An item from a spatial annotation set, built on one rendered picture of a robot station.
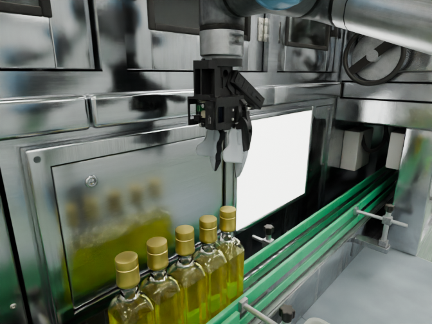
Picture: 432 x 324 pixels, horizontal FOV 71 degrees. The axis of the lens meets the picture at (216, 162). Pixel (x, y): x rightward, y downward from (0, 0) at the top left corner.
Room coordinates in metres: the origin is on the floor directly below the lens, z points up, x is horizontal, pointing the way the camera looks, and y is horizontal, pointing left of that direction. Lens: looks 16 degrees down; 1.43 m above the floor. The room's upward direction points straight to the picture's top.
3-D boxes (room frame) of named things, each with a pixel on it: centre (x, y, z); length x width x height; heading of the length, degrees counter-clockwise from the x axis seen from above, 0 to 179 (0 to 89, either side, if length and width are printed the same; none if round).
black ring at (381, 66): (1.17, -0.58, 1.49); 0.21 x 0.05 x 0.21; 46
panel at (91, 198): (0.76, -0.02, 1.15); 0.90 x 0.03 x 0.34; 136
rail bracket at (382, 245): (0.94, -0.56, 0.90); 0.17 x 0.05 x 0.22; 46
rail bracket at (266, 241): (0.79, -0.14, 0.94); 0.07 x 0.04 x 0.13; 46
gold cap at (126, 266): (0.40, 0.14, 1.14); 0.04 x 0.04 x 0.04
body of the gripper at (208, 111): (0.55, 0.00, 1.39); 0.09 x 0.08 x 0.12; 136
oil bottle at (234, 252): (0.57, -0.02, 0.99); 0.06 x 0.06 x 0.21; 46
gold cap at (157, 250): (0.44, 0.10, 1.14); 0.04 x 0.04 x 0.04
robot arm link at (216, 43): (0.55, -0.01, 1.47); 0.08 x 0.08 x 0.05
